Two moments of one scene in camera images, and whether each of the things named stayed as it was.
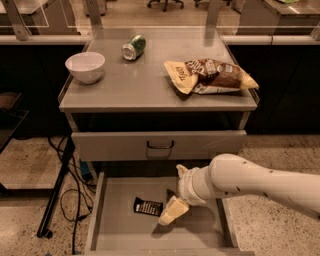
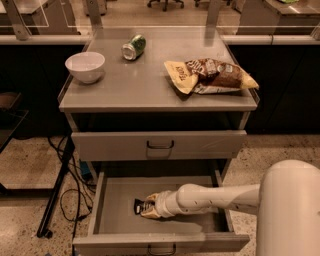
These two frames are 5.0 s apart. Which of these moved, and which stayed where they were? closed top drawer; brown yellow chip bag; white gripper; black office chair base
Moved: white gripper
Stayed: closed top drawer; brown yellow chip bag; black office chair base
